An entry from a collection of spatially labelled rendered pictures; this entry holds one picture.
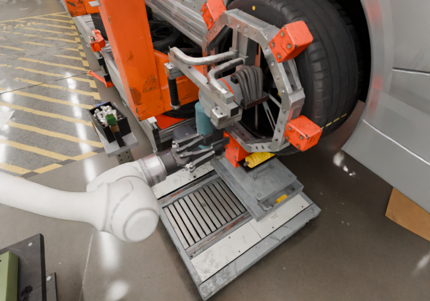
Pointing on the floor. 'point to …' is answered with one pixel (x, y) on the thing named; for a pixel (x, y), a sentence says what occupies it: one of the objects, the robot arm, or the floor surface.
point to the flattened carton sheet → (408, 214)
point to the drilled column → (125, 157)
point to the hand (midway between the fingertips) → (217, 139)
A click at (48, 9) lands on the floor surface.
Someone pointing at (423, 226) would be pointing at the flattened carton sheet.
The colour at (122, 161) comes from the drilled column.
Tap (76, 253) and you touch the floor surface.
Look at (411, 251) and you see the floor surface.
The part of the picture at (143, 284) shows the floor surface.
